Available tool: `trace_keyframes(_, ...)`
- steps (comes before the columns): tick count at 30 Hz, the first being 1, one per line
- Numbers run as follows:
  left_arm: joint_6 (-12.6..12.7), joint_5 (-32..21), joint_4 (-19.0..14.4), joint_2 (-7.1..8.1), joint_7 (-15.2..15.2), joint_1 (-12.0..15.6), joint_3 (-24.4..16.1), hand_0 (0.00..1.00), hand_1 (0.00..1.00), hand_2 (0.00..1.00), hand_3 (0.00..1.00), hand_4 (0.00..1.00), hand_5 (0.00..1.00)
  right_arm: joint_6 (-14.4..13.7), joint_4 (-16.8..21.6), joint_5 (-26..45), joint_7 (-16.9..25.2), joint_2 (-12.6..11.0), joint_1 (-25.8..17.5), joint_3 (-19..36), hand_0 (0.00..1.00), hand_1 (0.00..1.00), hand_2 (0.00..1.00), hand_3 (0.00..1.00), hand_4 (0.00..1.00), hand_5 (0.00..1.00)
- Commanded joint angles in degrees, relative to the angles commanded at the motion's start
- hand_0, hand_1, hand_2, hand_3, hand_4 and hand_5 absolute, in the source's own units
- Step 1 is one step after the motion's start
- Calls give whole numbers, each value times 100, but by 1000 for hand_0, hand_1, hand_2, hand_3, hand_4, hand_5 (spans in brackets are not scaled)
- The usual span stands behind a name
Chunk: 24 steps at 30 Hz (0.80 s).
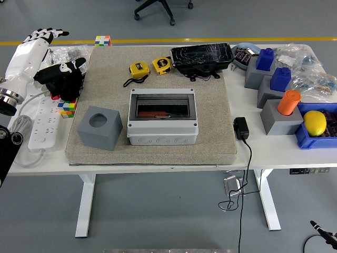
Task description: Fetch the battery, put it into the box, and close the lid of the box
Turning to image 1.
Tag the pale blue tray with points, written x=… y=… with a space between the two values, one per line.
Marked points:
x=241 y=56

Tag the grey cube holder with hole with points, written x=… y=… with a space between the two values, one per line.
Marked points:
x=97 y=137

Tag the blue plastic bin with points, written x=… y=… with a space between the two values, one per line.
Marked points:
x=316 y=143

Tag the grey enclosure box with lid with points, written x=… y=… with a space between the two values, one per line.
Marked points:
x=160 y=131

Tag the black power adapter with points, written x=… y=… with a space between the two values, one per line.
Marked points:
x=241 y=127

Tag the white-faced puzzle cube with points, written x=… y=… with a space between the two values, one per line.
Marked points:
x=103 y=41

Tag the yellow lemon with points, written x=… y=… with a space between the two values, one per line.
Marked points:
x=315 y=123

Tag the white table leg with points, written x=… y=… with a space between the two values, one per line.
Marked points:
x=85 y=205
x=268 y=203

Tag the dark parts in bin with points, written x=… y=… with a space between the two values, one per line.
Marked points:
x=332 y=124

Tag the metal bracket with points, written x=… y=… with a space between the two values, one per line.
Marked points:
x=231 y=184

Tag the table control panel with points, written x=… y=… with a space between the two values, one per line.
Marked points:
x=309 y=171

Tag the blue block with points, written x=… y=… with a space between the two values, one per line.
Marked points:
x=280 y=79
x=265 y=59

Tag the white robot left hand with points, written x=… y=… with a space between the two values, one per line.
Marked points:
x=23 y=63

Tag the black cloth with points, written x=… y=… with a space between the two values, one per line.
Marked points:
x=68 y=87

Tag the black cracked case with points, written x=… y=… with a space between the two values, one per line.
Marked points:
x=200 y=56

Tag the white power strip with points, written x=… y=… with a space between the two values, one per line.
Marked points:
x=44 y=124

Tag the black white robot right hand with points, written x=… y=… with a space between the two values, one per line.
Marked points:
x=321 y=230

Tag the clear bags of small parts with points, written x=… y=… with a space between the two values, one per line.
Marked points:
x=65 y=51

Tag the colourful puzzle cube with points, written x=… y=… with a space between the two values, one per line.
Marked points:
x=69 y=109

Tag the small metal clip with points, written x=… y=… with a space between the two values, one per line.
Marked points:
x=233 y=67

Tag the orange cylinder battery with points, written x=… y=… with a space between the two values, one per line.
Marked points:
x=289 y=102
x=150 y=114

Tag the grey-brown mat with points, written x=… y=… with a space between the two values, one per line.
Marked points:
x=210 y=118

